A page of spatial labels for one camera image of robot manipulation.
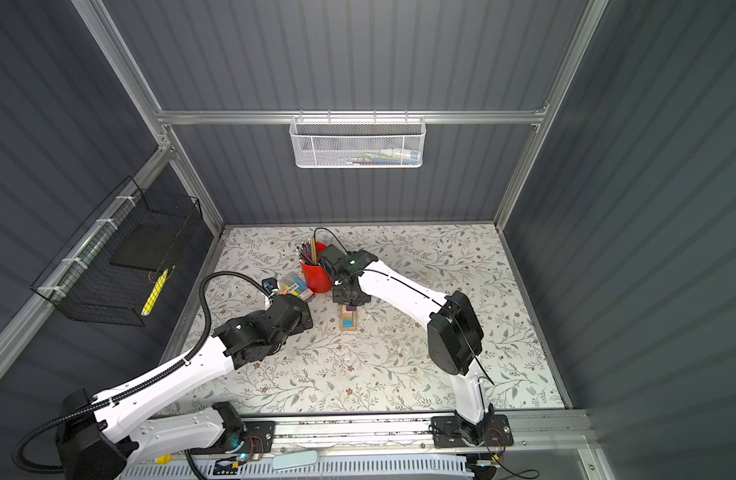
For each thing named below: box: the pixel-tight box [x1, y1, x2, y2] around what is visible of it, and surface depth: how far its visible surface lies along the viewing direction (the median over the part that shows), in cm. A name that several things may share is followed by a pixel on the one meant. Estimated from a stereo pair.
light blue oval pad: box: [272, 450, 319, 470], surface depth 71 cm
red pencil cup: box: [300, 262, 333, 293], surface depth 100 cm
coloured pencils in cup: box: [296, 237, 322, 265], surface depth 98 cm
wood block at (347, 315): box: [340, 305, 357, 331], surface depth 91 cm
